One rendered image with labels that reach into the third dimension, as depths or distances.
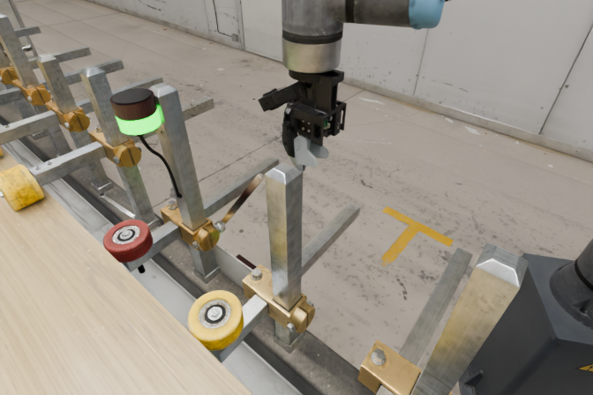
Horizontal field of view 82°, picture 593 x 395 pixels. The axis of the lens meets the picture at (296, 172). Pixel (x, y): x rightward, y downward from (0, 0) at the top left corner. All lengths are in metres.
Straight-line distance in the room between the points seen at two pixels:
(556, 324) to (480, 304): 0.72
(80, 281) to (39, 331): 0.09
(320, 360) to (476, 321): 0.41
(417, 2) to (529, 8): 2.44
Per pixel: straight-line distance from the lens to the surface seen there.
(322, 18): 0.50
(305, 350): 0.75
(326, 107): 0.55
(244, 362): 0.84
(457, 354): 0.44
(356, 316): 1.61
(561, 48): 2.91
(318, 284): 1.68
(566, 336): 1.08
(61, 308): 0.66
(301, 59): 0.52
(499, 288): 0.35
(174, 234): 0.77
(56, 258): 0.74
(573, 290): 1.10
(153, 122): 0.56
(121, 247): 0.70
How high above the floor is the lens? 1.38
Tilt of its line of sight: 37 degrees down
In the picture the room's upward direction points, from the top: straight up
